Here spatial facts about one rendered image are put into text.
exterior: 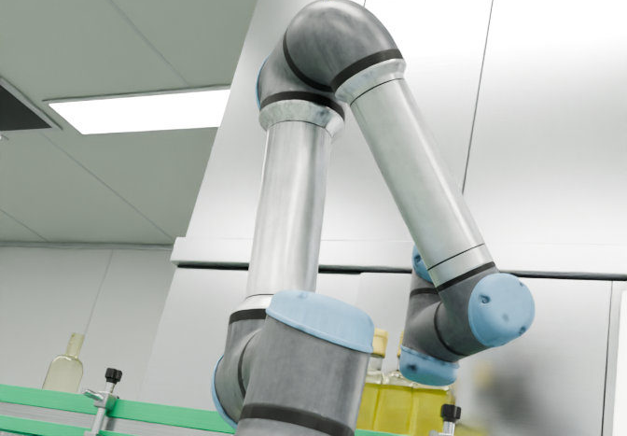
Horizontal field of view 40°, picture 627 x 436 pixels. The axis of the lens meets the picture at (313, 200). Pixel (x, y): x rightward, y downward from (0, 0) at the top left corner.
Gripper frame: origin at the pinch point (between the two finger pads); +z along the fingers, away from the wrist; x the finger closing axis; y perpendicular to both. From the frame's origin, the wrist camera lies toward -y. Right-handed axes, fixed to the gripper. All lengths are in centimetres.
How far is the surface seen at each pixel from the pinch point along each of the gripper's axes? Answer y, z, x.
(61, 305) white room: -106, 407, -296
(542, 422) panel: 11.5, 7.7, 17.2
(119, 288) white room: -121, 394, -250
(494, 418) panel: 11.7, 9.9, 9.6
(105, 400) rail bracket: 23, -1, -54
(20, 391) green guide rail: 23, 7, -74
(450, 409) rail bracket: 18.0, -17.7, 3.3
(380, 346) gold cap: 5.1, 1.9, -10.5
